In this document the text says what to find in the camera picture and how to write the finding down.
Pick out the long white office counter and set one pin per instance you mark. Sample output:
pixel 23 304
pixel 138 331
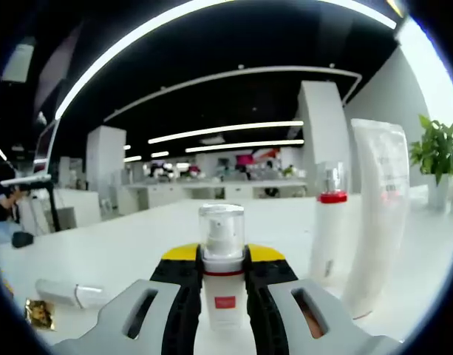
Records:
pixel 174 194

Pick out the small black pouch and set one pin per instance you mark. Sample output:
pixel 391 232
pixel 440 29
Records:
pixel 23 240

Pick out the red wall screen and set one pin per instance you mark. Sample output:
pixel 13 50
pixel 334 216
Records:
pixel 244 159

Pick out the white ceiling air vent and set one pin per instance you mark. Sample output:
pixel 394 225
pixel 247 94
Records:
pixel 19 63

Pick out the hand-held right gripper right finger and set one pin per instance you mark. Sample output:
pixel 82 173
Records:
pixel 270 296

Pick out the white square pillar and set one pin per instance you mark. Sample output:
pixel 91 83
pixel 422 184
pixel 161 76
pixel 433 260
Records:
pixel 322 140
pixel 106 159

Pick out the large pale hanging screen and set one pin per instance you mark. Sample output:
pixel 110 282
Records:
pixel 60 70

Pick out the tall white skincare tube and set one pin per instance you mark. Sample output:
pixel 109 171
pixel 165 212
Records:
pixel 374 222

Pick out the black laptop stand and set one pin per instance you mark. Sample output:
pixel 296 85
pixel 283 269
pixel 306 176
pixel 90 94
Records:
pixel 54 211

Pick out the red collar skincare bottle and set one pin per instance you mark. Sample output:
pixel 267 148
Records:
pixel 327 236

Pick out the white curved ceiling track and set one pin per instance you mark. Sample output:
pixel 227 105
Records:
pixel 285 68

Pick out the gold foil skincare sachet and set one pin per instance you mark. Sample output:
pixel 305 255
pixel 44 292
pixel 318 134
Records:
pixel 41 314

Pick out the green plant in white pot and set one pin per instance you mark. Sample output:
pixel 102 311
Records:
pixel 438 148

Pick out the red label skincare pump bottle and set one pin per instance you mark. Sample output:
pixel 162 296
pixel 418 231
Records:
pixel 222 284

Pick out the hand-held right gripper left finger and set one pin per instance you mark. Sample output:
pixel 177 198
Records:
pixel 182 296

